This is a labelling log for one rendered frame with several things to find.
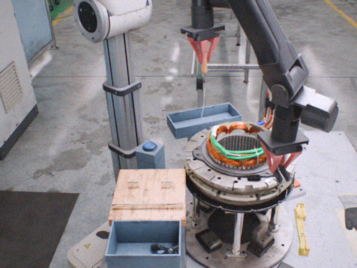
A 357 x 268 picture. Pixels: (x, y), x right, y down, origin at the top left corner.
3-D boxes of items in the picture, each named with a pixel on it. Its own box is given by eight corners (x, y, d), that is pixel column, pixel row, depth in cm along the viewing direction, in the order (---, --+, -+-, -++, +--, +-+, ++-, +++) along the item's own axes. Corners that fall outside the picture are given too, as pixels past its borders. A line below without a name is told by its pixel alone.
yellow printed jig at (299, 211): (310, 256, 112) (311, 249, 110) (298, 255, 113) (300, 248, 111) (303, 207, 130) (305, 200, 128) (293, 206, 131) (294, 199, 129)
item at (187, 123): (226, 162, 154) (229, 102, 139) (237, 178, 145) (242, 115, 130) (169, 175, 148) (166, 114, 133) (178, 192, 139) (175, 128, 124)
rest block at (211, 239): (211, 232, 117) (211, 228, 116) (221, 243, 113) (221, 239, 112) (200, 238, 116) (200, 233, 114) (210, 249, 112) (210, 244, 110)
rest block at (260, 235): (251, 240, 113) (252, 229, 110) (261, 231, 116) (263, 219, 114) (263, 248, 110) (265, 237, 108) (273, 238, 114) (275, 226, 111)
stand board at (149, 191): (185, 226, 90) (185, 219, 89) (109, 226, 91) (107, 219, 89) (185, 175, 107) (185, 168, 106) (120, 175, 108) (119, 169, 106)
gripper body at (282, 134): (308, 147, 83) (315, 118, 79) (269, 154, 80) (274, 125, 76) (293, 132, 88) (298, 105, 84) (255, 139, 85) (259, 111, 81)
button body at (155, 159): (167, 200, 136) (164, 144, 122) (159, 213, 130) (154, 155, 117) (150, 195, 138) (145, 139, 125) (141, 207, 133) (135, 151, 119)
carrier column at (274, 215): (277, 226, 120) (285, 178, 109) (270, 227, 120) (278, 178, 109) (275, 221, 122) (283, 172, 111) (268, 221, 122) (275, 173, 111)
